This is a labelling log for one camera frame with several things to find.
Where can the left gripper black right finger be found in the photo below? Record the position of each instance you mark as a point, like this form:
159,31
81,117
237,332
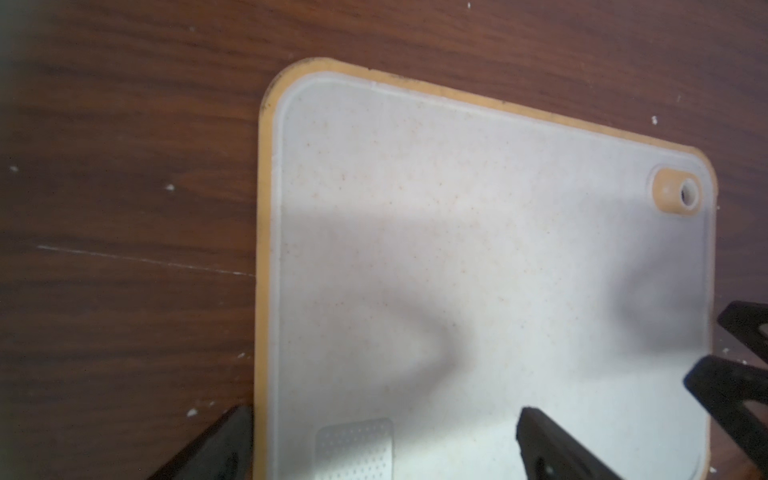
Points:
550,452

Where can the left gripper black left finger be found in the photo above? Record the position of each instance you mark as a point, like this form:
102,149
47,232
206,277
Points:
222,452

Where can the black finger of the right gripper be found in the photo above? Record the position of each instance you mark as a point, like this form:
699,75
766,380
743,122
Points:
723,388
747,322

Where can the white cutting board orange rim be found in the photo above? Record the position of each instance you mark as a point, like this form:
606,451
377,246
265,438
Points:
429,262

